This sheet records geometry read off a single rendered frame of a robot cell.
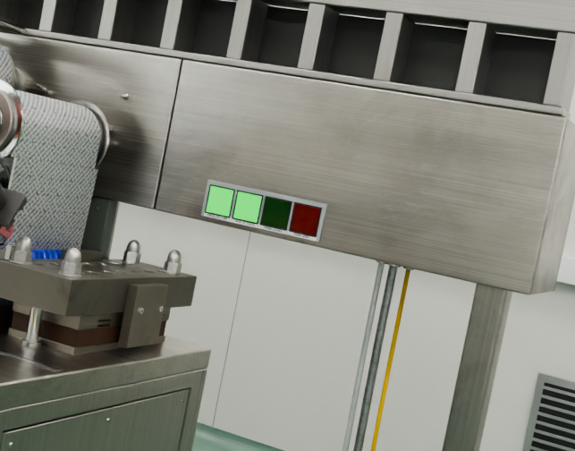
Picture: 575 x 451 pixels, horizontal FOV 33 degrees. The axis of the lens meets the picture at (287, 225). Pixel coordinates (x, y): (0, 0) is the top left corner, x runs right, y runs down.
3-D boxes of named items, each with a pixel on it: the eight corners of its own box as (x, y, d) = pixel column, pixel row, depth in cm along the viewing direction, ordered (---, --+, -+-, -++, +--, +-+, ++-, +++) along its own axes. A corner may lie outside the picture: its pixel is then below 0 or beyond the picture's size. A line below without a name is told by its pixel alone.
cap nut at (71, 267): (54, 272, 160) (58, 245, 160) (67, 272, 163) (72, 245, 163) (71, 276, 158) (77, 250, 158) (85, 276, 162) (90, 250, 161)
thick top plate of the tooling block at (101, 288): (-13, 293, 163) (-6, 258, 162) (124, 287, 199) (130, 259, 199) (64, 317, 156) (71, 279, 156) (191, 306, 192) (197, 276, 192)
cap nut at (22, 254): (4, 259, 163) (9, 233, 163) (19, 259, 166) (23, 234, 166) (21, 264, 161) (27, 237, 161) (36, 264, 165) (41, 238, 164)
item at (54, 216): (-9, 262, 168) (14, 157, 167) (74, 262, 189) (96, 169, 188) (-6, 263, 168) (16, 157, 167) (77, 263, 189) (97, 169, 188)
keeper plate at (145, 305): (117, 345, 171) (129, 284, 171) (148, 341, 180) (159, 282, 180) (129, 349, 170) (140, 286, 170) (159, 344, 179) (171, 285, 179)
